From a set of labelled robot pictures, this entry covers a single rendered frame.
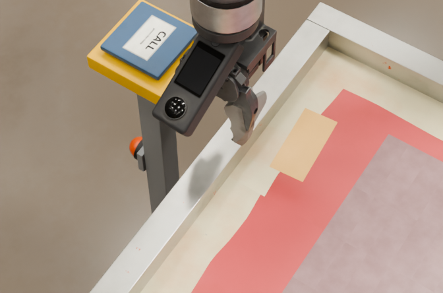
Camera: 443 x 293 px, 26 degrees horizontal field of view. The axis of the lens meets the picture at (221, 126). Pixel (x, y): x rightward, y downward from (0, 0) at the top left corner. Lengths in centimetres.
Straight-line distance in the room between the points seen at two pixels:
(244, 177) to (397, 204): 20
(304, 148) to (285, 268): 17
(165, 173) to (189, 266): 45
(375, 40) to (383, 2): 138
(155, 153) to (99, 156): 85
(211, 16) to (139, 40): 39
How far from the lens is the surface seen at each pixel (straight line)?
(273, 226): 119
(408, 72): 131
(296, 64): 129
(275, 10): 266
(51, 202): 234
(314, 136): 126
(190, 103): 101
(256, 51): 105
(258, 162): 124
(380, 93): 132
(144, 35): 135
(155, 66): 131
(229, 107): 109
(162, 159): 155
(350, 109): 130
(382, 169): 125
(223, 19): 96
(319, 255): 118
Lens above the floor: 201
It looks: 56 degrees down
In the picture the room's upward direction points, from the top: straight up
